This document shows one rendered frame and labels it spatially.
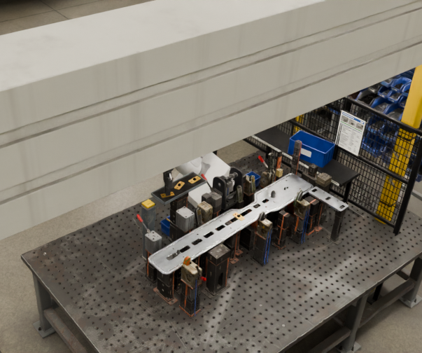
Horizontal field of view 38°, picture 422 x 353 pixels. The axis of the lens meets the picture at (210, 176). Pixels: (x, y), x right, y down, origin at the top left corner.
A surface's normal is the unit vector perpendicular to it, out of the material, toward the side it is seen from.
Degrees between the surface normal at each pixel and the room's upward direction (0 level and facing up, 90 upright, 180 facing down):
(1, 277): 0
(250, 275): 0
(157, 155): 90
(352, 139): 90
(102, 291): 0
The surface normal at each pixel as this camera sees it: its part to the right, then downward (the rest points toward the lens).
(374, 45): 0.64, 0.48
